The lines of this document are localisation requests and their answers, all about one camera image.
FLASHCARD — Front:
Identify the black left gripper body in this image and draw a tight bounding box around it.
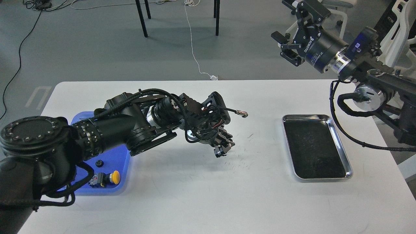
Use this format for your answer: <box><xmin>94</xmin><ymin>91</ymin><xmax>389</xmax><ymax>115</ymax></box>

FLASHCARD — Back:
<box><xmin>203</xmin><ymin>126</ymin><xmax>231</xmax><ymax>153</ymax></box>

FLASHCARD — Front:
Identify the white rolling chair base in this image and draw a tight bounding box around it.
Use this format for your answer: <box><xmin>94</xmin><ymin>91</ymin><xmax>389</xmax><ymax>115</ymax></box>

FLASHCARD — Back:
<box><xmin>282</xmin><ymin>0</ymin><xmax>357</xmax><ymax>39</ymax></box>

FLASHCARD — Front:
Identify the silver metal tray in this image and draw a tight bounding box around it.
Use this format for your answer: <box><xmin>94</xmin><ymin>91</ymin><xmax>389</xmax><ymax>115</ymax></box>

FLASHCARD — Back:
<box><xmin>282</xmin><ymin>114</ymin><xmax>353</xmax><ymax>182</ymax></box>

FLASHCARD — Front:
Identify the black table leg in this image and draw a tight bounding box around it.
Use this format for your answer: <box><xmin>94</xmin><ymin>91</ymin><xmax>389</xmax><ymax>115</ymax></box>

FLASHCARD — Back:
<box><xmin>135</xmin><ymin>0</ymin><xmax>151</xmax><ymax>38</ymax></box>
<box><xmin>213</xmin><ymin>0</ymin><xmax>220</xmax><ymax>36</ymax></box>

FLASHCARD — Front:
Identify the white office chair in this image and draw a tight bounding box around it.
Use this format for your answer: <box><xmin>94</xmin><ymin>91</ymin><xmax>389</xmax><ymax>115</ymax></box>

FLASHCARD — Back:
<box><xmin>376</xmin><ymin>0</ymin><xmax>415</xmax><ymax>82</ymax></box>

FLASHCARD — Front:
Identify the white floor cable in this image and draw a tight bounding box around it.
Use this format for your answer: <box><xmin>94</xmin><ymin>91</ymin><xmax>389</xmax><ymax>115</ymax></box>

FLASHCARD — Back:
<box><xmin>156</xmin><ymin>0</ymin><xmax>217</xmax><ymax>80</ymax></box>

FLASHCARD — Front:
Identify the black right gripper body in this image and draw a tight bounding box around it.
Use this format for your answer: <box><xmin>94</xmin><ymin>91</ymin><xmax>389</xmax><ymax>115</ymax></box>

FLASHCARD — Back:
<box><xmin>294</xmin><ymin>25</ymin><xmax>347</xmax><ymax>73</ymax></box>

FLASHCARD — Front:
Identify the small black gear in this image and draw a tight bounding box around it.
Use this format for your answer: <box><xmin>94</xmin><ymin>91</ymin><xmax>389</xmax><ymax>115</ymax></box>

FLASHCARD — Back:
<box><xmin>95</xmin><ymin>160</ymin><xmax>104</xmax><ymax>168</ymax></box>

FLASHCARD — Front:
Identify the yellow push button switch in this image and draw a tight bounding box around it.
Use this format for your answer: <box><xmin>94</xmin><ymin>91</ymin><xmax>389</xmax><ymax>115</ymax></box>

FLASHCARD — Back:
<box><xmin>87</xmin><ymin>170</ymin><xmax>121</xmax><ymax>188</ymax></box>

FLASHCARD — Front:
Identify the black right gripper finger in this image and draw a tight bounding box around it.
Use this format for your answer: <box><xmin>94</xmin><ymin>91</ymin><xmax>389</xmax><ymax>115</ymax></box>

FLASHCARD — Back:
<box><xmin>282</xmin><ymin>0</ymin><xmax>331</xmax><ymax>25</ymax></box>
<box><xmin>271</xmin><ymin>31</ymin><xmax>307</xmax><ymax>67</ymax></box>

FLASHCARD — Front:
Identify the black floor cable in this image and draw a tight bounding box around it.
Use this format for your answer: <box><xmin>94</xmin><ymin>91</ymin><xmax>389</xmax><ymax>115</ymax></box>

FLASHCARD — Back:
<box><xmin>0</xmin><ymin>0</ymin><xmax>78</xmax><ymax>120</ymax></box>

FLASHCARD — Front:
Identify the blue plastic tray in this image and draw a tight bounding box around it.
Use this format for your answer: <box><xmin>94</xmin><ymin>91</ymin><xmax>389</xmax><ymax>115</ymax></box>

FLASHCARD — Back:
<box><xmin>71</xmin><ymin>111</ymin><xmax>130</xmax><ymax>195</ymax></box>

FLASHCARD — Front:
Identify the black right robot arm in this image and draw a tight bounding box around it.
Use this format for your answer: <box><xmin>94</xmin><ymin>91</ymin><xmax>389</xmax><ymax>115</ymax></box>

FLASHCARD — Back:
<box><xmin>271</xmin><ymin>0</ymin><xmax>415</xmax><ymax>152</ymax></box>

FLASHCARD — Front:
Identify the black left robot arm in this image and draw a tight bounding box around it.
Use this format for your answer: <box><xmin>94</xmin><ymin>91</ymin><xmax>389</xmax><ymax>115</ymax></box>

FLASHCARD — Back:
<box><xmin>1</xmin><ymin>88</ymin><xmax>248</xmax><ymax>234</ymax></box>

